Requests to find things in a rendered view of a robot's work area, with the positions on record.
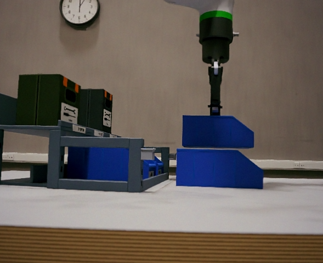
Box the grey metal shelf rack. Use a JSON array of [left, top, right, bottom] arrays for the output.
[[0, 93, 176, 193]]

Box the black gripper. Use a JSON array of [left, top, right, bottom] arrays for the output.
[[202, 38, 229, 116]]

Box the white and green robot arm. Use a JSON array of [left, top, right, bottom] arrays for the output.
[[164, 0, 239, 45]]

